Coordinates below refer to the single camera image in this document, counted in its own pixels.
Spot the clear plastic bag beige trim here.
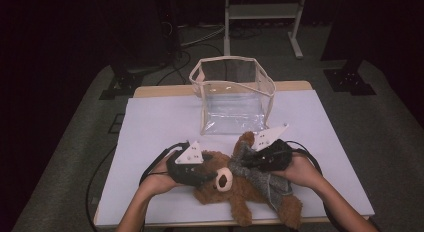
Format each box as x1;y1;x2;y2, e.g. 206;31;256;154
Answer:
188;55;277;138

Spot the white table mat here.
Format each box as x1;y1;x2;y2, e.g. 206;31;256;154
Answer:
94;89;375;228

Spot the hand-held gripper cable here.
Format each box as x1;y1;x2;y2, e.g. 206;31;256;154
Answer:
284;140;344;232
85;141;191;232

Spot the white metal stand frame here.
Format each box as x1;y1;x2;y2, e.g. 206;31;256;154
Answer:
223;0;308;60

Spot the black floor socket panel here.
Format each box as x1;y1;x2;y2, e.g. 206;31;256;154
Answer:
108;113;126;135

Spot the brown teddy bear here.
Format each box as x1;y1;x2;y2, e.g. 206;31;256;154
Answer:
192;131;304;230

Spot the person's right hand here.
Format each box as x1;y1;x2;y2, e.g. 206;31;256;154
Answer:
271;154;324;194

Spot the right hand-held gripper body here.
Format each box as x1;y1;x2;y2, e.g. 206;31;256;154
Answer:
253;123;295;173

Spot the left hand-held gripper cable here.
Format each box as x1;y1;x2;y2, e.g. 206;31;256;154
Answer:
85;141;191;232

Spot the grey floor cable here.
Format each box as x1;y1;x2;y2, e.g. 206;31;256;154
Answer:
179;25;225;48

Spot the tangle of black floor cables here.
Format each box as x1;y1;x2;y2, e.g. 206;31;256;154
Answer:
229;25;264;40

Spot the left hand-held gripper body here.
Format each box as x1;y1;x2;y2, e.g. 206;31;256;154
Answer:
165;140;205;187

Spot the person's left hand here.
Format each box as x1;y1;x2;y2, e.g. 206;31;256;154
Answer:
139;154;183;197

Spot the grey knitted doll sweater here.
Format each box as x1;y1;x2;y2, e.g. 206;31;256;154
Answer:
227;141;294;211

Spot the right hand-held gripper cable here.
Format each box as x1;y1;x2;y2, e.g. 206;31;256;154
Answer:
284;140;344;232

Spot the black floor cable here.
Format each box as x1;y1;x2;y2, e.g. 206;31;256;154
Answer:
156;50;192;86

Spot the black stand base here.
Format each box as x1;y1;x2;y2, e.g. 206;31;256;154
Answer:
323;60;377;96
99;63;144;100

